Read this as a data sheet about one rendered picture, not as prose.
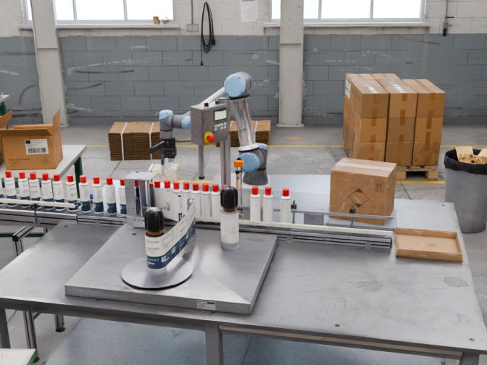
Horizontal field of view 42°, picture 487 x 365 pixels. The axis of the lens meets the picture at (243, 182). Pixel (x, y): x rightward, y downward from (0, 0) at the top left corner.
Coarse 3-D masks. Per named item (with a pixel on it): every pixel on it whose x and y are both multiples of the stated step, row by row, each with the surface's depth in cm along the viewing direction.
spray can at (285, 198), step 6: (288, 192) 319; (282, 198) 319; (288, 198) 318; (282, 204) 320; (288, 204) 319; (282, 210) 321; (288, 210) 320; (282, 216) 322; (288, 216) 322; (282, 222) 323; (288, 222) 323
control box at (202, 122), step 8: (200, 104) 323; (224, 104) 323; (192, 112) 319; (200, 112) 314; (208, 112) 316; (192, 120) 321; (200, 120) 316; (208, 120) 317; (224, 120) 324; (192, 128) 322; (200, 128) 317; (208, 128) 318; (192, 136) 324; (200, 136) 319; (216, 136) 323; (224, 136) 327; (200, 144) 321; (208, 144) 322
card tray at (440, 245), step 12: (396, 228) 327; (408, 228) 325; (396, 240) 320; (408, 240) 319; (420, 240) 319; (432, 240) 319; (444, 240) 319; (456, 240) 319; (396, 252) 303; (408, 252) 302; (420, 252) 301; (432, 252) 300; (444, 252) 299; (456, 252) 307
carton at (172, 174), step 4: (152, 164) 378; (156, 164) 377; (160, 164) 377; (172, 164) 377; (176, 164) 377; (152, 168) 371; (156, 168) 371; (160, 168) 371; (168, 168) 371; (172, 168) 371; (176, 168) 371; (156, 172) 368; (160, 172) 368; (164, 172) 367; (168, 172) 367; (172, 172) 367; (176, 172) 368; (156, 176) 368; (160, 176) 368; (164, 176) 368; (168, 176) 368; (172, 176) 368; (176, 176) 368; (152, 180) 369; (160, 180) 369; (164, 180) 369; (172, 180) 369; (176, 180) 369
